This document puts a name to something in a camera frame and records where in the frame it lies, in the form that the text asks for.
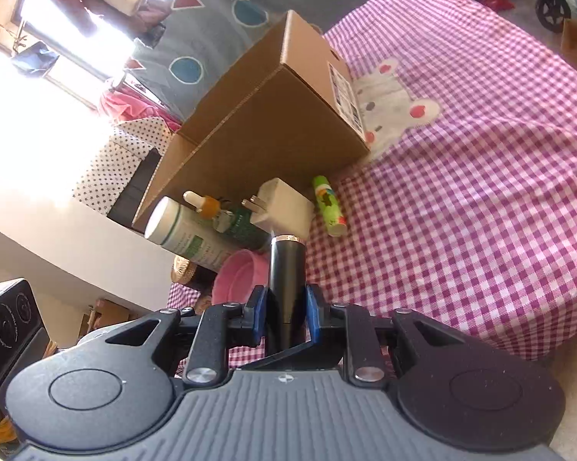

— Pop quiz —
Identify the white green-label bottle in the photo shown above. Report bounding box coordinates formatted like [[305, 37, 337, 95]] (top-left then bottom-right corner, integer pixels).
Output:
[[145, 197, 243, 272]]

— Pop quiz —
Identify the pink checkered tablecloth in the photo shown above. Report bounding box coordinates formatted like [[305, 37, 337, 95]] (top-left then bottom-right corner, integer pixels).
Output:
[[166, 0, 577, 380]]

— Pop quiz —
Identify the green glass dropper bottle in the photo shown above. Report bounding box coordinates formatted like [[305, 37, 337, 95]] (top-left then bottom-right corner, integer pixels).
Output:
[[183, 191, 269, 251]]

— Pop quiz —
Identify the gold-lidded dark jar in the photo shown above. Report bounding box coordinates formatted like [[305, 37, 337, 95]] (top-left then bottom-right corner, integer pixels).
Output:
[[170, 256, 217, 294]]

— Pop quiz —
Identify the brown cardboard box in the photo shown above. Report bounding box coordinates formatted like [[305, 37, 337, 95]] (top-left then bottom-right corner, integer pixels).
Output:
[[132, 10, 370, 231]]

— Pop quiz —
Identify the green lip balm tube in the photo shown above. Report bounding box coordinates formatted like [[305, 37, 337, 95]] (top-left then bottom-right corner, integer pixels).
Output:
[[312, 176, 348, 237]]

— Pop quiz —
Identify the grey patterned hanging blanket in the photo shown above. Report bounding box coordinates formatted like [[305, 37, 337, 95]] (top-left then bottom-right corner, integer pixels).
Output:
[[128, 0, 368, 120]]

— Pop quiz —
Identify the white power adapter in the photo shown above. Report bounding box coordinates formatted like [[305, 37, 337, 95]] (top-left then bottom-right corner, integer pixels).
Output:
[[242, 178, 315, 240]]

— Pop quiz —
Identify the pink plastic lid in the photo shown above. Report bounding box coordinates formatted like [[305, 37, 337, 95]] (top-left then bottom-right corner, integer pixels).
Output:
[[211, 250, 269, 305]]

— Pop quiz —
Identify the polka dot cloth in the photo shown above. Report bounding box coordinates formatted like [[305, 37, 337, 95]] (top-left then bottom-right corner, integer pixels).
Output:
[[73, 117, 173, 216]]

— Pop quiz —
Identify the pink garment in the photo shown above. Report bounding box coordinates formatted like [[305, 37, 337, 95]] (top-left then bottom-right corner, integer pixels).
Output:
[[99, 91, 181, 132]]

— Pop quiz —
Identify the black cylinder tube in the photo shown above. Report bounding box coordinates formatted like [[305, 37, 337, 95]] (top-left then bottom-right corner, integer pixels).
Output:
[[265, 234, 306, 355]]

